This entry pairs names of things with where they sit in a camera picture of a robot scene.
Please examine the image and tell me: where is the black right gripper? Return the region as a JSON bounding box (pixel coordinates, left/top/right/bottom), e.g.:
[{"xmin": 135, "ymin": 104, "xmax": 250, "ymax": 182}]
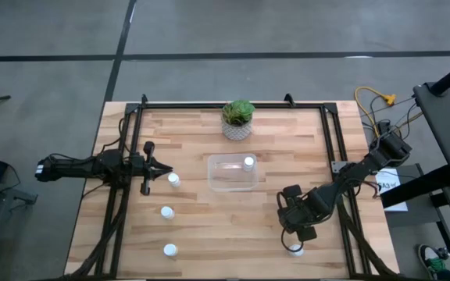
[{"xmin": 277, "ymin": 185, "xmax": 330, "ymax": 243}]

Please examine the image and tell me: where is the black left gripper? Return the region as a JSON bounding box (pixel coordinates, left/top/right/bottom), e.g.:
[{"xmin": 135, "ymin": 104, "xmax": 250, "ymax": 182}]
[{"xmin": 130, "ymin": 140, "xmax": 173, "ymax": 195}]

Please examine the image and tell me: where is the clear plastic basket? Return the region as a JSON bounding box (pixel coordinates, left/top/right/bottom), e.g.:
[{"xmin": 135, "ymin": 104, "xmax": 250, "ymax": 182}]
[{"xmin": 207, "ymin": 153, "xmax": 259, "ymax": 193}]

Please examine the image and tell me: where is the white paper sheet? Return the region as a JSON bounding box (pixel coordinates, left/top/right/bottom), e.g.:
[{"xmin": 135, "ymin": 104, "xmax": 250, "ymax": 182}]
[{"xmin": 375, "ymin": 167, "xmax": 409, "ymax": 212}]

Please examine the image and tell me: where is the succulent in patterned pot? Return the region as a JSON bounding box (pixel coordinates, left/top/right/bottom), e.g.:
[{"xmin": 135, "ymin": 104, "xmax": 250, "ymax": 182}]
[{"xmin": 220, "ymin": 98, "xmax": 256, "ymax": 142}]

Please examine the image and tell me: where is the person's shoe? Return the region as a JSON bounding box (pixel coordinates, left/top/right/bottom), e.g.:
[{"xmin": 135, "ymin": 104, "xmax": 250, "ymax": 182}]
[{"xmin": 418, "ymin": 244, "xmax": 450, "ymax": 280}]

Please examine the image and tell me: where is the black aluminium table frame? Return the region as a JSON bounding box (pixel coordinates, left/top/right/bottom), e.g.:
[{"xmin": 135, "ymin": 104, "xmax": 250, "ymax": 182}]
[{"xmin": 91, "ymin": 93, "xmax": 402, "ymax": 281}]

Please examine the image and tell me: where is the yellow extension cable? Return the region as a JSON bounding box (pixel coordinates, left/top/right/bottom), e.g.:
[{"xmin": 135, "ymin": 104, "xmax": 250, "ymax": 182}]
[{"xmin": 354, "ymin": 86, "xmax": 397, "ymax": 137}]

